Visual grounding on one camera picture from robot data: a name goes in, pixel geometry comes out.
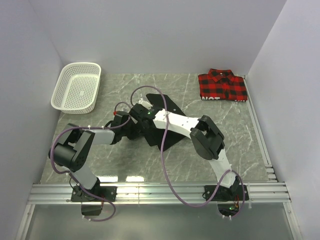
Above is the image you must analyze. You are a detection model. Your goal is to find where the black long sleeve shirt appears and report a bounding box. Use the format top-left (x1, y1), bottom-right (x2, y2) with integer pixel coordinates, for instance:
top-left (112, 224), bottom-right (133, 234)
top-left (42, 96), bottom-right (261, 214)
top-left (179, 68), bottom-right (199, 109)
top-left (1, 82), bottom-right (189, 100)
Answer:
top-left (131, 93), bottom-right (185, 151)

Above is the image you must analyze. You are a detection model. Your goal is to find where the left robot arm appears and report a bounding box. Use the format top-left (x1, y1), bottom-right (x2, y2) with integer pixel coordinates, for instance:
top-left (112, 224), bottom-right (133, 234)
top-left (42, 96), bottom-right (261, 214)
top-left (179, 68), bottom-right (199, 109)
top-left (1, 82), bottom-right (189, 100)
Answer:
top-left (48, 111), bottom-right (139, 201)

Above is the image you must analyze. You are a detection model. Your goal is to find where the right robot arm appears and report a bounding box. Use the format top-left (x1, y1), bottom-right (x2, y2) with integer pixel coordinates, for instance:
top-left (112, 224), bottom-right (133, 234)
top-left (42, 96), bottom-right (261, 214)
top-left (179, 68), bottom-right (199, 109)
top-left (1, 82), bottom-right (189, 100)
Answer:
top-left (129, 100), bottom-right (231, 179)

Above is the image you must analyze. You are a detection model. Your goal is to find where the white perforated plastic basket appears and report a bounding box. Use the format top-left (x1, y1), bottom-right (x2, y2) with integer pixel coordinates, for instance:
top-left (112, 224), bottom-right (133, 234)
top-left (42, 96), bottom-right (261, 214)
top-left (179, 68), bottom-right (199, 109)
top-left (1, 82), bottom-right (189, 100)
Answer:
top-left (50, 62), bottom-right (102, 115)

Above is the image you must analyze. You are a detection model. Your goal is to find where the folded black shirt under plaid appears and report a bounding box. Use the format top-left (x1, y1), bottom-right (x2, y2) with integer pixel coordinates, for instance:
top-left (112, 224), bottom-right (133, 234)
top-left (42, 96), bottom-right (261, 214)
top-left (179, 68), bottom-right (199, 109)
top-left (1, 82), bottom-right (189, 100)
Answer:
top-left (201, 96), bottom-right (248, 102)

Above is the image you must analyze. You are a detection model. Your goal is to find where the red black plaid shirt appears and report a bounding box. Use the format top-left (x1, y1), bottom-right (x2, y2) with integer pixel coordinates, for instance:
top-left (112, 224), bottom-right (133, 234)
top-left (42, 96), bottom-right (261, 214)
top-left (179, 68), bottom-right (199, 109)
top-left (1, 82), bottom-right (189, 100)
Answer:
top-left (198, 68), bottom-right (248, 100)

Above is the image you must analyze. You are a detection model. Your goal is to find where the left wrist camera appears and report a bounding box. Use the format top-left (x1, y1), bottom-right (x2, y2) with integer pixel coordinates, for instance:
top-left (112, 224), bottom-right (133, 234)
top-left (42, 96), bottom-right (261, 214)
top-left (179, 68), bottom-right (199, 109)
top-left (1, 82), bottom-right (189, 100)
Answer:
top-left (113, 110), bottom-right (130, 122)

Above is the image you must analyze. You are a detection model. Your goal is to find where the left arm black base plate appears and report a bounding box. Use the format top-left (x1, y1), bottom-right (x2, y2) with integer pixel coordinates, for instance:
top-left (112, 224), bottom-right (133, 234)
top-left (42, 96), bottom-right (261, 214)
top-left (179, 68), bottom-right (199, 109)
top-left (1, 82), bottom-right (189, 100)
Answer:
top-left (70, 186), bottom-right (117, 203)

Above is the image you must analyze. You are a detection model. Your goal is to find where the aluminium front rail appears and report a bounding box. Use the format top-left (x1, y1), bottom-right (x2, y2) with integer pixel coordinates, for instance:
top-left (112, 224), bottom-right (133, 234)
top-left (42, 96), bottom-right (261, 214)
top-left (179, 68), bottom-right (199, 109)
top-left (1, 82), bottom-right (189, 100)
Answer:
top-left (27, 181), bottom-right (292, 205)

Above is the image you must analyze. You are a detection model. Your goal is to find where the aluminium rail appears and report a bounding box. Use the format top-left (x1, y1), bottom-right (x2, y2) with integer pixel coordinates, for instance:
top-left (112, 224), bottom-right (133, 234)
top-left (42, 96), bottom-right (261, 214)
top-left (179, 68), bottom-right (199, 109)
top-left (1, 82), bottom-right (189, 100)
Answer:
top-left (238, 74), bottom-right (278, 182)
top-left (27, 181), bottom-right (292, 205)

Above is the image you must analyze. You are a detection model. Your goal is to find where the black box under rail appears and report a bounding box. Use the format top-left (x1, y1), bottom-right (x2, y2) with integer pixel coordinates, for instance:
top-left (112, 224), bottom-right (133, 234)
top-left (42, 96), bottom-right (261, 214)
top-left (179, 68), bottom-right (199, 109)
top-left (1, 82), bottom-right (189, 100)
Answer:
top-left (80, 205), bottom-right (103, 217)

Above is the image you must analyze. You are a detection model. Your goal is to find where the aluminium right side rail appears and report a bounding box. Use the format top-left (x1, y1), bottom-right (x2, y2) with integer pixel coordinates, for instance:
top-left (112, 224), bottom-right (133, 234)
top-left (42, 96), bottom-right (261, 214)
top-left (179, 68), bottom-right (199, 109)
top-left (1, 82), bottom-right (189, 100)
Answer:
top-left (238, 74), bottom-right (278, 182)

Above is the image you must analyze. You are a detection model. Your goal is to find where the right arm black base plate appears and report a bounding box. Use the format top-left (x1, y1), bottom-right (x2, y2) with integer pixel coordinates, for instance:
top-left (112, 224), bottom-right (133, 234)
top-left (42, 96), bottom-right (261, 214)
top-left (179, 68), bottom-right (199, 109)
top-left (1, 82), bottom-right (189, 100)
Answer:
top-left (202, 184), bottom-right (249, 202)

